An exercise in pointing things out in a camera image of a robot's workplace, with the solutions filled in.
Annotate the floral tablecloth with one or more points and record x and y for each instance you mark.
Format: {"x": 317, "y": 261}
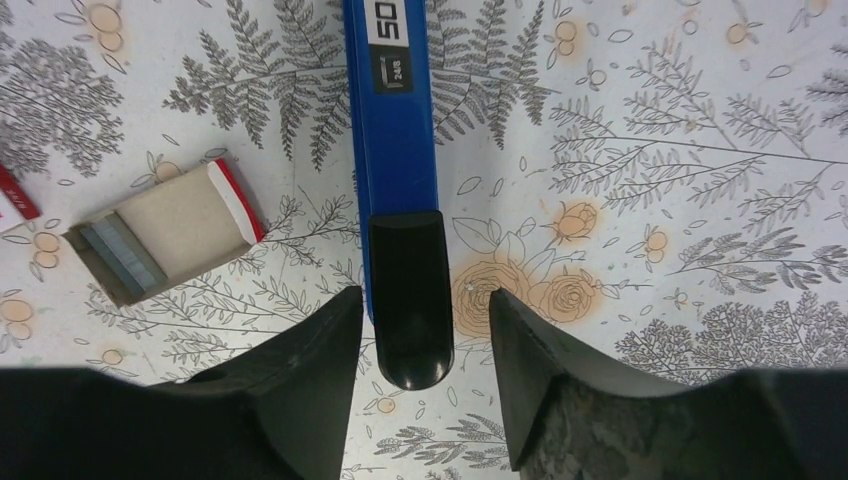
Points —
{"x": 665, "y": 180}

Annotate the staple tray with staples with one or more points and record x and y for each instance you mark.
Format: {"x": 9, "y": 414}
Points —
{"x": 168, "y": 234}

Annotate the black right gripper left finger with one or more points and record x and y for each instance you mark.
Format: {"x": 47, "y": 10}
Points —
{"x": 279, "y": 411}

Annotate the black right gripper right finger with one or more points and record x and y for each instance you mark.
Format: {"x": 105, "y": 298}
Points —
{"x": 571, "y": 411}

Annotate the blue stapler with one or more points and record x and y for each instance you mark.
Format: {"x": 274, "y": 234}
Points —
{"x": 407, "y": 281}

